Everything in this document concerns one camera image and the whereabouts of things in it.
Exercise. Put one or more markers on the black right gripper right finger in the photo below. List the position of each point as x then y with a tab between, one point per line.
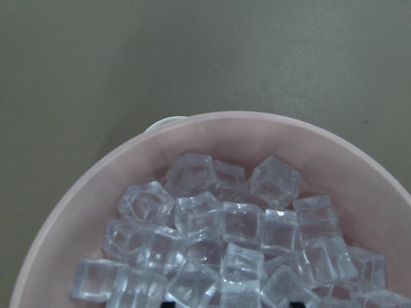
296	305

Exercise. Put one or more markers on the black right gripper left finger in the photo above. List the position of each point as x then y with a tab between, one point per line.
169	305

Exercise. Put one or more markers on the pink bowl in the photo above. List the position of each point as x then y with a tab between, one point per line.
374	208

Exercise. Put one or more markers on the pile of clear ice cubes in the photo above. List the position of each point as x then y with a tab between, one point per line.
210	235

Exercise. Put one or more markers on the mint green bowl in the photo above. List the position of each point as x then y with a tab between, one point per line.
163	121

